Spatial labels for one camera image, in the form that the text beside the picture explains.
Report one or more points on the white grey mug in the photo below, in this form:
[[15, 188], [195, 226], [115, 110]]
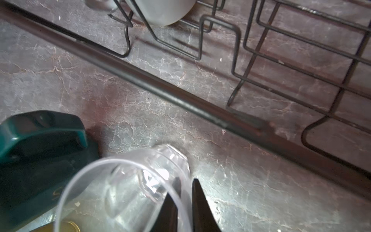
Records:
[[156, 12]]

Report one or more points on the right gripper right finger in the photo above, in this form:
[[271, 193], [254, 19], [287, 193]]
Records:
[[203, 220]]

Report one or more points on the olive glass cup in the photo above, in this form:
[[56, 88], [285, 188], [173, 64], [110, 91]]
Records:
[[65, 226]]

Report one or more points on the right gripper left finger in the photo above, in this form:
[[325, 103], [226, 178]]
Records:
[[167, 219]]

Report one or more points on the black wire dish rack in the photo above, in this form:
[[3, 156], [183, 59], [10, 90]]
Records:
[[345, 175]]

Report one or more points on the clear glass cup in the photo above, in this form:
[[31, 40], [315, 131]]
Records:
[[125, 192]]

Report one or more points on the dark green mug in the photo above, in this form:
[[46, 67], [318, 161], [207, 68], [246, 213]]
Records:
[[40, 152]]

